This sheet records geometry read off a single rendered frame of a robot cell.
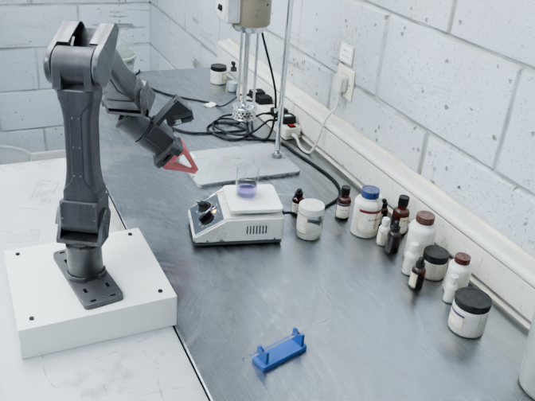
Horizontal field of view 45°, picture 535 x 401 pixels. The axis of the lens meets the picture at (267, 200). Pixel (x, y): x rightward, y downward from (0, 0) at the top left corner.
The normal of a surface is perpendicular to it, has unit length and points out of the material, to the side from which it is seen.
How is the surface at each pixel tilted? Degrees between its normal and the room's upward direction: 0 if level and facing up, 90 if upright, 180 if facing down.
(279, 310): 0
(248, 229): 90
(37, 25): 90
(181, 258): 0
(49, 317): 3
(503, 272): 90
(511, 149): 90
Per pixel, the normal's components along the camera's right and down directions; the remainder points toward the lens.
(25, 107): 0.41, 0.46
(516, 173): -0.91, 0.14
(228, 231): 0.20, 0.48
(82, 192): -0.11, 0.34
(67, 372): 0.07, -0.88
